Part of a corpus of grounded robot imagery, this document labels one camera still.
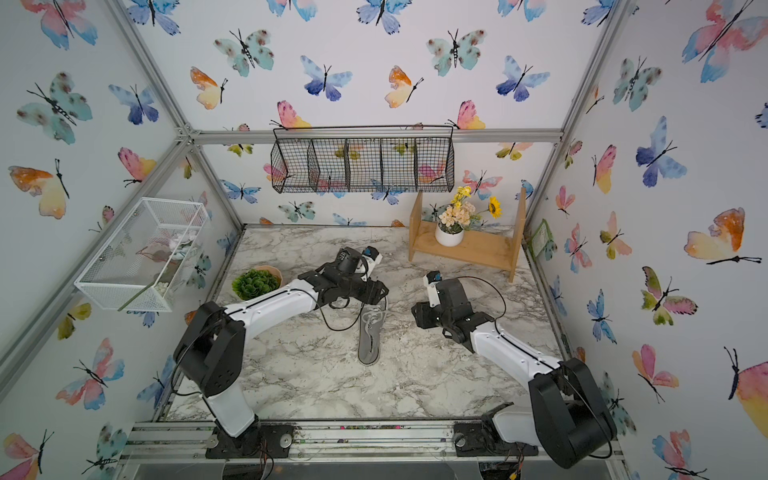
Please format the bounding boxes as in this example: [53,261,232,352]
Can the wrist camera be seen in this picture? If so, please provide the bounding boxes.
[423,270,442,308]
[357,246,382,281]

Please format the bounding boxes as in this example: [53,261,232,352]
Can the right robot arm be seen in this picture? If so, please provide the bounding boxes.
[411,271,618,469]

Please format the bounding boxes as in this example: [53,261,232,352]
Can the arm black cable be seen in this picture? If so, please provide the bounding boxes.
[455,275,614,460]
[317,293,368,332]

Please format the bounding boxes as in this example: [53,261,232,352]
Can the green plant in terracotta pot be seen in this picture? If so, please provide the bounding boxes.
[232,266,283,301]

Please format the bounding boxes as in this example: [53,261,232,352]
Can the green framed wall card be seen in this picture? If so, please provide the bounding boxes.
[528,219,557,261]

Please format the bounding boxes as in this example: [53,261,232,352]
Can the black wire wall basket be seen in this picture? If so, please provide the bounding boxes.
[267,124,455,194]

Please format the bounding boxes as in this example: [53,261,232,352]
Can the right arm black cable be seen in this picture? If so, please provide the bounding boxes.
[455,275,614,460]

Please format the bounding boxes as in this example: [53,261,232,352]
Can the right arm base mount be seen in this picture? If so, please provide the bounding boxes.
[452,402,539,457]

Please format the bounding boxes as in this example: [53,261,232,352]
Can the flowers in white pot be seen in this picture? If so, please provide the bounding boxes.
[435,186,503,247]

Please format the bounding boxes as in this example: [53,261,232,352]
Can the wooden shelf rack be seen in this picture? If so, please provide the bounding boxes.
[408,188,526,283]

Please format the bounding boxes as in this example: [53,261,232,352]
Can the grey canvas sneaker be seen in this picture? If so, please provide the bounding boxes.
[358,297,388,366]

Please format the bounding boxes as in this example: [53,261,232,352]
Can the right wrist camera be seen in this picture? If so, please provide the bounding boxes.
[423,270,442,308]

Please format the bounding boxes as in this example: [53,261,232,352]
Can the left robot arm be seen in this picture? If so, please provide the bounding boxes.
[173,246,388,438]

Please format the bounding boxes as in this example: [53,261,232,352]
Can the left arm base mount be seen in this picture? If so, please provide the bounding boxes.
[205,421,296,460]

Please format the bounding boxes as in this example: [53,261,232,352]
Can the aluminium front rail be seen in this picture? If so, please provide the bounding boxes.
[120,419,549,464]

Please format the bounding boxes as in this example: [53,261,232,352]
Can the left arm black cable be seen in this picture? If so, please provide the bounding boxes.
[317,293,368,332]

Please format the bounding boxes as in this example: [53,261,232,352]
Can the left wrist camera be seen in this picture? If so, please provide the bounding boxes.
[357,246,382,281]

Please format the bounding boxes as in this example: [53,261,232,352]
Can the white mesh wall basket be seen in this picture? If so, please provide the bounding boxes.
[74,197,212,313]

